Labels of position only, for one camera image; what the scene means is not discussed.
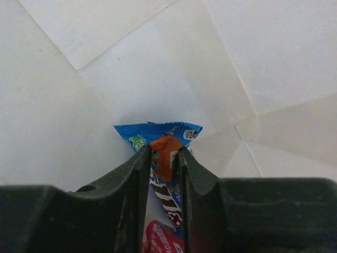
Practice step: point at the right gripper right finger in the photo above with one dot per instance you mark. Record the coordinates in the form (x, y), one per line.
(255, 214)

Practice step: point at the red snack packet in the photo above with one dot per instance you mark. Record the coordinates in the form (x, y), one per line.
(161, 238)

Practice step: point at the blue M&M's candy bag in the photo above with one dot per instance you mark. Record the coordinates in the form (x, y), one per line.
(165, 141)

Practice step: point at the blue checkered paper bag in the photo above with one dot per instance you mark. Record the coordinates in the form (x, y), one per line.
(258, 76)

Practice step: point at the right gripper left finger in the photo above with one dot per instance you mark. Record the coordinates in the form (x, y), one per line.
(106, 215)

